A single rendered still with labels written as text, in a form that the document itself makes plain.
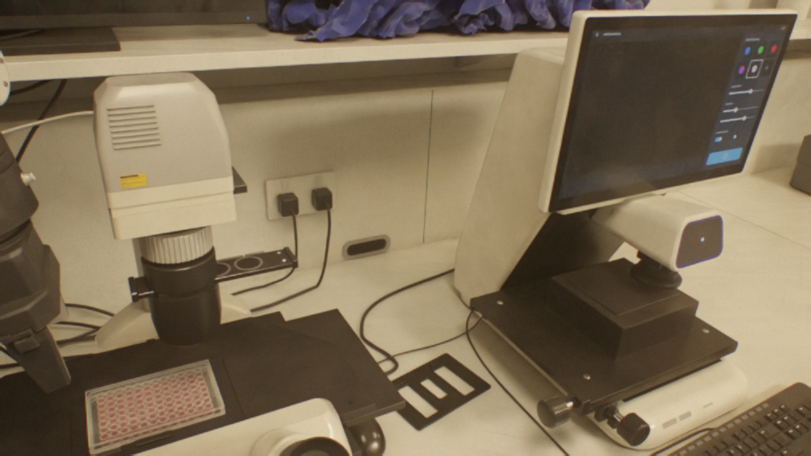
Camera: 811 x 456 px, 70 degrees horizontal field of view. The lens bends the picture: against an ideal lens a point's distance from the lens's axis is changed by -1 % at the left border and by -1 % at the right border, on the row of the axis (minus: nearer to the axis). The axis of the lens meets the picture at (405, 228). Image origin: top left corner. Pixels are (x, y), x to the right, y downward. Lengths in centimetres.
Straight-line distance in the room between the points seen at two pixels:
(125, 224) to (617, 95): 63
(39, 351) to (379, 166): 86
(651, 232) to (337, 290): 63
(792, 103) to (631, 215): 142
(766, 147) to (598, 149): 148
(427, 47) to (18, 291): 68
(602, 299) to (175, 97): 70
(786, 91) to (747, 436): 145
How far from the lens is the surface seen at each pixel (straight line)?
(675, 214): 94
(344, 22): 95
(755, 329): 136
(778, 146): 237
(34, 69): 85
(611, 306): 97
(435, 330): 113
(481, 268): 111
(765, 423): 109
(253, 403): 68
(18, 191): 55
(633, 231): 97
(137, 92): 53
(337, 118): 121
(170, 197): 55
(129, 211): 55
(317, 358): 73
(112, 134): 53
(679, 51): 93
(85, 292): 124
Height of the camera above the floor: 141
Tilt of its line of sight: 26 degrees down
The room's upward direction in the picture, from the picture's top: 3 degrees clockwise
